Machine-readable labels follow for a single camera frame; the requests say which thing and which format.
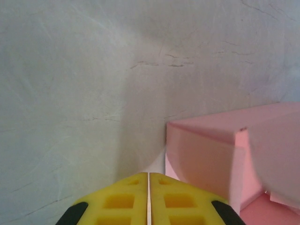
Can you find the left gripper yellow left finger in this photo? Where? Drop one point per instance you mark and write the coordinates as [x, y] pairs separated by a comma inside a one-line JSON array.
[[112, 204]]

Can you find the pink paper box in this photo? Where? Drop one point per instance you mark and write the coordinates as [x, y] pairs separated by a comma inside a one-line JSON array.
[[211, 152]]

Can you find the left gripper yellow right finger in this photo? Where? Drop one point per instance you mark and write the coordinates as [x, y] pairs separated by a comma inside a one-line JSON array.
[[182, 204]]

